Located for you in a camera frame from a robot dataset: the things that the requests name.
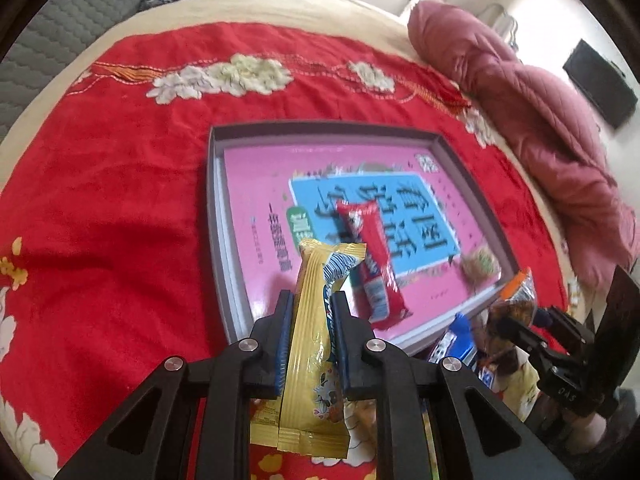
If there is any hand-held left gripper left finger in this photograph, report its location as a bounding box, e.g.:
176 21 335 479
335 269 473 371
52 289 296 480

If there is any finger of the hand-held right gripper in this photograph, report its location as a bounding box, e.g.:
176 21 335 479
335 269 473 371
500 317 547 366
534 306 596 346

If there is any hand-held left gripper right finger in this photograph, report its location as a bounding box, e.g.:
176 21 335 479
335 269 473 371
328 291 576 480

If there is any yellow snack packet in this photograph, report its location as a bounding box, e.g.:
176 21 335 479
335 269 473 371
276 240 369 458

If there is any orange-ended clear nut packet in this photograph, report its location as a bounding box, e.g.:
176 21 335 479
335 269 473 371
487 267 540 343

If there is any blue snack packet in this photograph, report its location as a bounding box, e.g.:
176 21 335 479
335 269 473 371
427 312 482 387

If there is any grey cardboard tray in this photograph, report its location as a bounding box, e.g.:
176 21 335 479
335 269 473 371
206 121 521 357

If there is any golden snack packet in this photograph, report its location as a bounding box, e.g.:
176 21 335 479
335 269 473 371
249 399 281 447

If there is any round cookie clear packet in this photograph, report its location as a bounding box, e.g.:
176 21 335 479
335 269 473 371
460 245 502 287

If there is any red snack packet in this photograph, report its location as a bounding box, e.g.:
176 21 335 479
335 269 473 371
335 199 413 331

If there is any pink book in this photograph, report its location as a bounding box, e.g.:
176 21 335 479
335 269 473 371
222 145 503 347

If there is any pink quilted duvet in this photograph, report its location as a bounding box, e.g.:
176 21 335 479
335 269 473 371
407 0 640 292

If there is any red floral blanket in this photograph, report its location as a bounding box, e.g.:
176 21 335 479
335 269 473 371
0 22 571 480

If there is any black television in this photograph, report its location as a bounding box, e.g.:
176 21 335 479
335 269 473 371
562 39 638 130

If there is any beige bed sheet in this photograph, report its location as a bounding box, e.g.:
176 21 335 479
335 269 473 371
0 0 606 321

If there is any grey quilted headboard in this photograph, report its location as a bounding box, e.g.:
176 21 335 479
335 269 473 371
0 0 181 147

